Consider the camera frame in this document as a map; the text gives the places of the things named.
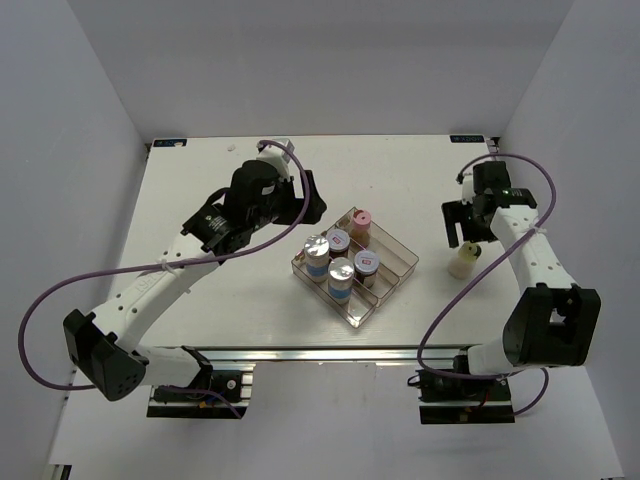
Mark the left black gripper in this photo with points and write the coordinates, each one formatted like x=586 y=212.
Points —
x=295 y=204

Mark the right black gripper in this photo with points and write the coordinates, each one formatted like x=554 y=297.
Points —
x=454 y=212

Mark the blue label bottle silver cap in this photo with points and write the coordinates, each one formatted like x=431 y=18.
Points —
x=316 y=253

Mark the yellow cap spice bottle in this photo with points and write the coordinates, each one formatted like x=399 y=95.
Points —
x=462 y=265

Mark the pink cap spice bottle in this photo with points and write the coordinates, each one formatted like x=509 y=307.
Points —
x=359 y=227

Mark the brown spice jar red label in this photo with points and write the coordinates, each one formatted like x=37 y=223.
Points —
x=366 y=265

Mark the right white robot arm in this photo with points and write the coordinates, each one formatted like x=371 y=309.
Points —
x=553 y=323

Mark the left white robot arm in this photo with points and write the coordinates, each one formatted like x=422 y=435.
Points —
x=105 y=344

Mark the clear plastic organizer tray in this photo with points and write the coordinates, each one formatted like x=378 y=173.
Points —
x=397 y=263

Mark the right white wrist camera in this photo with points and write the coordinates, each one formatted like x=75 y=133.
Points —
x=465 y=180

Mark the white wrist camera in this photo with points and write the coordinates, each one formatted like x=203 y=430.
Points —
x=465 y=180
x=274 y=156

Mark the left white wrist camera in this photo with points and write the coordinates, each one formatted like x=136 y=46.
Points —
x=274 y=156

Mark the aluminium table front rail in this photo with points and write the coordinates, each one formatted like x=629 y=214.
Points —
x=319 y=354

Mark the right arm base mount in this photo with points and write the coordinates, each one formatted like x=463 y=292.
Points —
x=446 y=401

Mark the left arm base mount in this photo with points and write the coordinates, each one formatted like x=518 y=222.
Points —
x=226 y=396

